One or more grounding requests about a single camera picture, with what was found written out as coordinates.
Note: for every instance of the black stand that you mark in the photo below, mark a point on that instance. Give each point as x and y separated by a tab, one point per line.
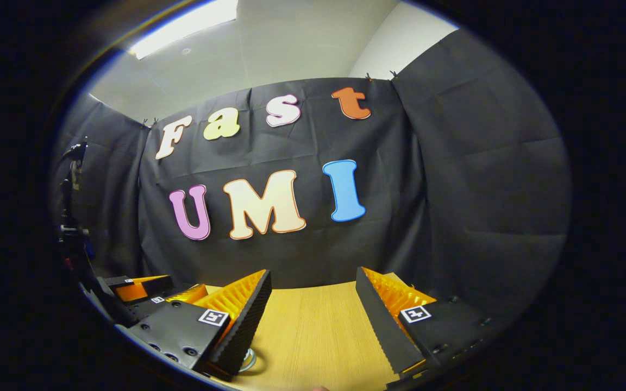
73	163

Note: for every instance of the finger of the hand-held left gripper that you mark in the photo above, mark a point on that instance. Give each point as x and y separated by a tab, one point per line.
147	305
152	282

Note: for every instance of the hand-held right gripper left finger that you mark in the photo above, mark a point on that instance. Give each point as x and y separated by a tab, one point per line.
245	326

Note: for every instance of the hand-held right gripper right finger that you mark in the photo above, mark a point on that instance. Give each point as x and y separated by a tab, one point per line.
383	331

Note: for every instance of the black backdrop cloth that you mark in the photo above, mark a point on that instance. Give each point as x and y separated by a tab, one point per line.
470	190

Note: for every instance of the ceiling light panel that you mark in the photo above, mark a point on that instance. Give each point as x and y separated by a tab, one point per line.
182	27

